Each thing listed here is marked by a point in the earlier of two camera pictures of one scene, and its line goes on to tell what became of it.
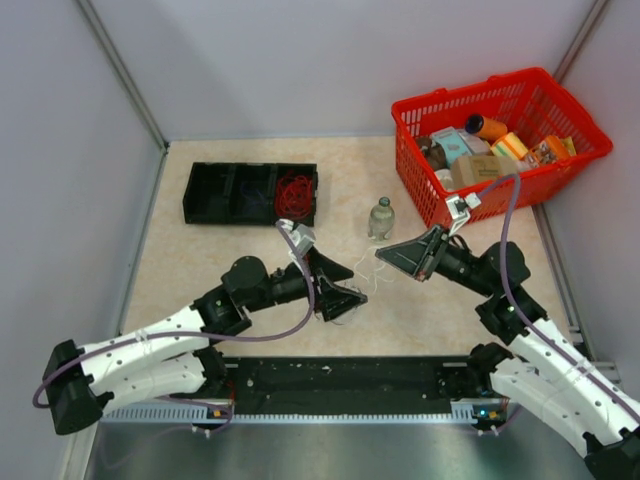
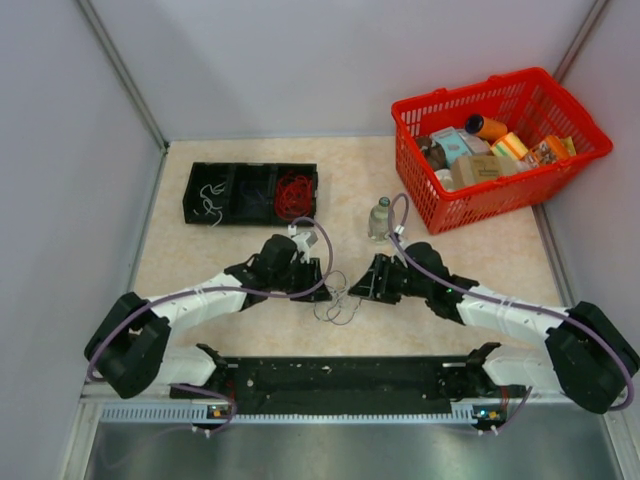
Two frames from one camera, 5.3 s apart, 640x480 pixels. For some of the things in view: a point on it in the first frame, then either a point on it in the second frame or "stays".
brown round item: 434,152 stays
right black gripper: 414,258 → 372,287
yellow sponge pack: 510,146 stays
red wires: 294,196 stays
